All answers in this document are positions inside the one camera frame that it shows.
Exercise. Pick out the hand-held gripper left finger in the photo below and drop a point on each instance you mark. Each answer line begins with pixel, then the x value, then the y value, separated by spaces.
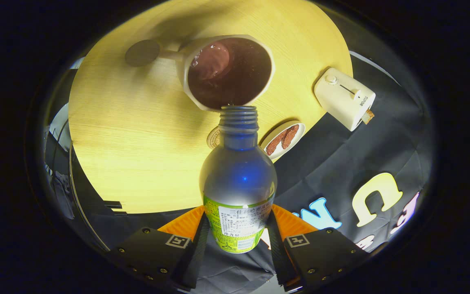
pixel 194 257

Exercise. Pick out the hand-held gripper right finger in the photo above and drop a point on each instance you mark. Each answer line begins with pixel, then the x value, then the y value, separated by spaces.
pixel 278 255

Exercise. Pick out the silver bottle green label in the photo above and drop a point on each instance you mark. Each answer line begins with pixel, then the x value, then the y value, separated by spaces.
pixel 238 179

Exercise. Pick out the round wooden coaster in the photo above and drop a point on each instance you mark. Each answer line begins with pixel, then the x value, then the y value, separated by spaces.
pixel 213 139

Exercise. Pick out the brown meat slice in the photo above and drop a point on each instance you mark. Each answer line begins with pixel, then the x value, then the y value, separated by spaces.
pixel 291 136
pixel 276 143

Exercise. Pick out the black backdrop cloth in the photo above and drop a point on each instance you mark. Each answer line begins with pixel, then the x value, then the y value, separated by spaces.
pixel 341 163

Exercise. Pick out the wooden table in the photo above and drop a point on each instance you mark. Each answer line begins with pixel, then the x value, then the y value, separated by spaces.
pixel 137 155

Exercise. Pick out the white round plate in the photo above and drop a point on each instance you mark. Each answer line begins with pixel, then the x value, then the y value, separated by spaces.
pixel 297 139

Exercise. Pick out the toast slice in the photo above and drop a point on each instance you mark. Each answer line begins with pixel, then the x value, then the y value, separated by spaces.
pixel 368 116

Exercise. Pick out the white toaster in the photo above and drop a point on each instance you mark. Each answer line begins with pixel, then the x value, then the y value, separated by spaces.
pixel 341 98

